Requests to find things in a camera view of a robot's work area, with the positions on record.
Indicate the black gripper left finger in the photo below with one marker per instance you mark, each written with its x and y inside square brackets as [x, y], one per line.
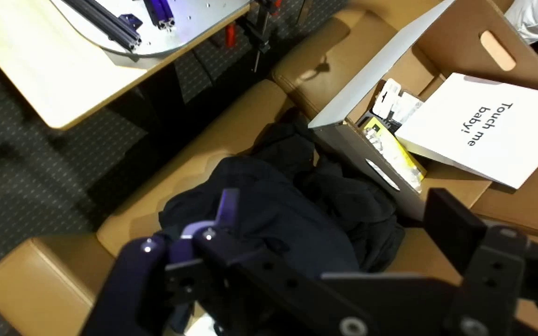
[132, 281]

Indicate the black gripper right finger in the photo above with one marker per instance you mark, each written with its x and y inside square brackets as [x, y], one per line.
[487, 273]

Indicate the white paper bag with text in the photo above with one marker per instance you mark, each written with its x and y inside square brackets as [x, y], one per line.
[500, 131]

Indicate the black jersey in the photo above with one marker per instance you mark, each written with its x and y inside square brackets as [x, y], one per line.
[295, 211]

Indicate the yellow package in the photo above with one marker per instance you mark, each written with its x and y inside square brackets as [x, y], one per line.
[394, 152]

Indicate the white barcode hang tag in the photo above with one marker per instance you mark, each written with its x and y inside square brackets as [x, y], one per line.
[397, 99]

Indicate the light wooden table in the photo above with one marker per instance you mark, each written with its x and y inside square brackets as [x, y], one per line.
[65, 81]

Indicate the long black aluminium extrusion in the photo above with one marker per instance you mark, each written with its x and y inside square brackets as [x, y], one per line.
[108, 21]

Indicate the short aluminium extrusion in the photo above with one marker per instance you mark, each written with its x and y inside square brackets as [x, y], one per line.
[160, 12]

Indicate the round grey metal plate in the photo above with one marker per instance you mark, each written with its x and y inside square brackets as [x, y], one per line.
[201, 19]

